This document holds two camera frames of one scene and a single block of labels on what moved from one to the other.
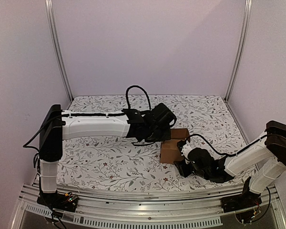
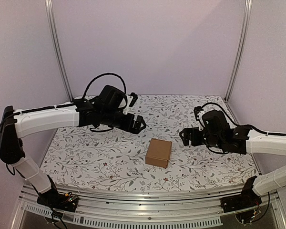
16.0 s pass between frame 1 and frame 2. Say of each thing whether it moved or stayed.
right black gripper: moved
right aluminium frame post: stayed
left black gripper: moved
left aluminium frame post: stayed
